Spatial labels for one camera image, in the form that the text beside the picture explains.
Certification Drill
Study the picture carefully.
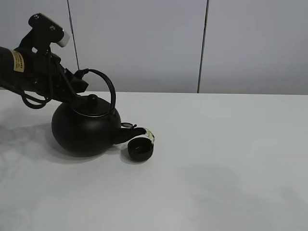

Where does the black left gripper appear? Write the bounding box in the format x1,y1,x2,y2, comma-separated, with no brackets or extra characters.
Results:
14,33,89,102

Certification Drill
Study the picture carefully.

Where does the black teapot with handle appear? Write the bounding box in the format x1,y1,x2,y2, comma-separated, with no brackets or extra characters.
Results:
51,69,155,156

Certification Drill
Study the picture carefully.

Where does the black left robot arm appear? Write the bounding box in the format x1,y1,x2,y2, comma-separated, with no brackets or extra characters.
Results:
0,32,89,102

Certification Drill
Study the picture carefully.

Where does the small black teacup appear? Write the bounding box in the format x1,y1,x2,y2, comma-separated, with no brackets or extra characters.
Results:
128,137,154,162

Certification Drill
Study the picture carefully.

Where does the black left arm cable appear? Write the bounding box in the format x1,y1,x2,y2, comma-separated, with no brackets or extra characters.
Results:
21,90,52,110

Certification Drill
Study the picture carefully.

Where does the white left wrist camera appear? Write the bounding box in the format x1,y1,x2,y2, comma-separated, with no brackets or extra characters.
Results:
28,13,70,48

